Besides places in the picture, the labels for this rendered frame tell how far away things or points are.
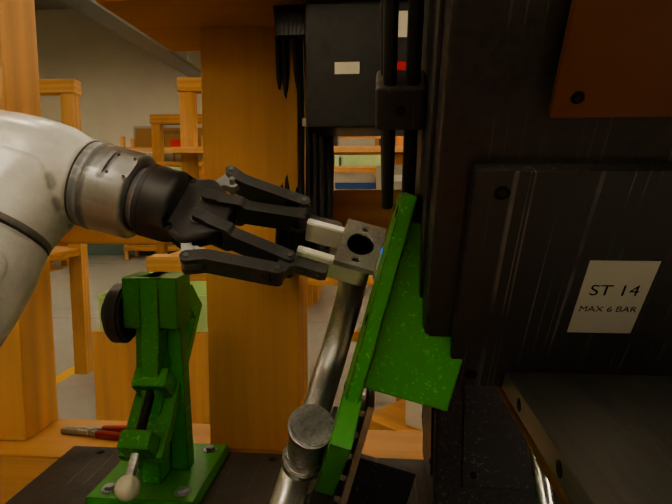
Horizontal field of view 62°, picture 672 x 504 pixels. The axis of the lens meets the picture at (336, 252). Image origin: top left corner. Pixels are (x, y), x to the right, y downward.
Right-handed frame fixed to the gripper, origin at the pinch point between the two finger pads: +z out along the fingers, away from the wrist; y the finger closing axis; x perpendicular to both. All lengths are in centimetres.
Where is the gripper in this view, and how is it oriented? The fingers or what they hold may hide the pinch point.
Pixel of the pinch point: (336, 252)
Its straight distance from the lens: 56.1
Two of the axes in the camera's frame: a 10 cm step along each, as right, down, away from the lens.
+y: 2.5, -7.7, 5.9
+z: 9.6, 2.7, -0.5
